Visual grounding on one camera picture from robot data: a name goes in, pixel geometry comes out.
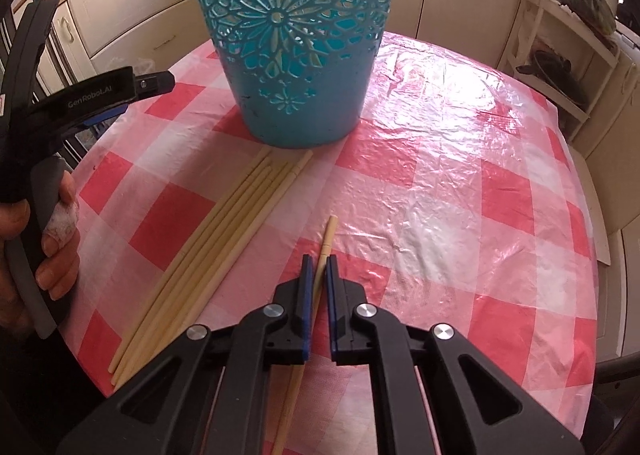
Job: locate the person's left hand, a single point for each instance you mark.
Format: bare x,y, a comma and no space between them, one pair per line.
62,255

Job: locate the cream drawer cabinet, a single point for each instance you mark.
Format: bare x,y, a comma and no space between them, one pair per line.
115,15

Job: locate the cream door cabinet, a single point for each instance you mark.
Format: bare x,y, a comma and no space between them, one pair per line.
465,25

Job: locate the teal perforated utensil holder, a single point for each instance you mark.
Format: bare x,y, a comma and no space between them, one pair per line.
300,100

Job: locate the single beige wooden chopstick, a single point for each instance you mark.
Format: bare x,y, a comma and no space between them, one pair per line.
327,240

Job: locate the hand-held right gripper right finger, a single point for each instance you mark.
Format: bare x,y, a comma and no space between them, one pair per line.
331,310

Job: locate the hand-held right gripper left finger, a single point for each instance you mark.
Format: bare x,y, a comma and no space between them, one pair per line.
305,305

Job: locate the white shelf rack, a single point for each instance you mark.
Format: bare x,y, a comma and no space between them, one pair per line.
600,55

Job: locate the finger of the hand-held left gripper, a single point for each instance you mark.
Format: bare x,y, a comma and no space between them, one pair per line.
152,81
95,121

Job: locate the red white checked tablecloth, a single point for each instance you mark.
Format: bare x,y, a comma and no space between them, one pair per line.
450,185

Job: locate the row of beige chopsticks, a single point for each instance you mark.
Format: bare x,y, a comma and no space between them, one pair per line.
225,220

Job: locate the dark pan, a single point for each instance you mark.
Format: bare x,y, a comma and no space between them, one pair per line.
560,80

